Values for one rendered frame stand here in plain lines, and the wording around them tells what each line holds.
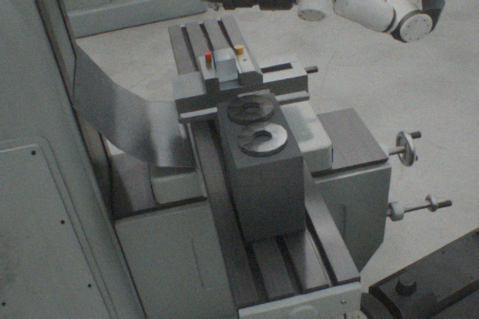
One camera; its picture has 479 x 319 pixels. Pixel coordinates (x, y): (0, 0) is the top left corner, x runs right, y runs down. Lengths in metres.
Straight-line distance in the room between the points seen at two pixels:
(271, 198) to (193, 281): 0.75
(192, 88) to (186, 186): 0.25
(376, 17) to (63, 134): 0.76
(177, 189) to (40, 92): 0.45
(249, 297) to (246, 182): 0.20
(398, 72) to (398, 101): 0.32
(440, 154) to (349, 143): 1.26
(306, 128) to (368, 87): 1.81
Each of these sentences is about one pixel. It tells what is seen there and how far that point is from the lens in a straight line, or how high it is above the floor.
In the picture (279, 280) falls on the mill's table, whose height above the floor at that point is 0.94.
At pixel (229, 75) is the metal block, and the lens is 1.38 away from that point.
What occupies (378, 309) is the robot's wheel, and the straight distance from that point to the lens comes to 1.37.
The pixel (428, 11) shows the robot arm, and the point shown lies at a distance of 1.34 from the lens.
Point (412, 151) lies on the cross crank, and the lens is 1.71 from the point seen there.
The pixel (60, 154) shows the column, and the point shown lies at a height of 1.01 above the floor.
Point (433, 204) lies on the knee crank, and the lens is 1.73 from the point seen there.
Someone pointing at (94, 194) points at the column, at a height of 0.85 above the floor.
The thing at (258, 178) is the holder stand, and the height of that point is 1.10.
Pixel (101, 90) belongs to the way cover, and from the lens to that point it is 1.45.
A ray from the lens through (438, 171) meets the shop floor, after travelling 2.70.
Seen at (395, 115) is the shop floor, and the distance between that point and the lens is 3.05.
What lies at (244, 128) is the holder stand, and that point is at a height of 1.14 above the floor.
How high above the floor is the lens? 1.71
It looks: 39 degrees down
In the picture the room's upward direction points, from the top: 7 degrees counter-clockwise
